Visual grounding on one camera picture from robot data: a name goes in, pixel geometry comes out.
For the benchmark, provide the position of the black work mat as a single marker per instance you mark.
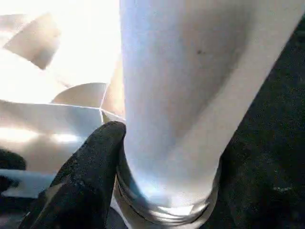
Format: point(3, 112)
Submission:
point(276, 119)

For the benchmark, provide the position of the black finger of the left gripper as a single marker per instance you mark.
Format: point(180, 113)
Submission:
point(10, 167)

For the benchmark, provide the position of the white plastic table leg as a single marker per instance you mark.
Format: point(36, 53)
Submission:
point(190, 86)

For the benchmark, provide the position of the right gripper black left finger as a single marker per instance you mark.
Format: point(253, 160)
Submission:
point(81, 186)

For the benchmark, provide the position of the white plastic table top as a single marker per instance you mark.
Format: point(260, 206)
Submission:
point(57, 71)

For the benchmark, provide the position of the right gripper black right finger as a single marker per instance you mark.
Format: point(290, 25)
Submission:
point(267, 191)

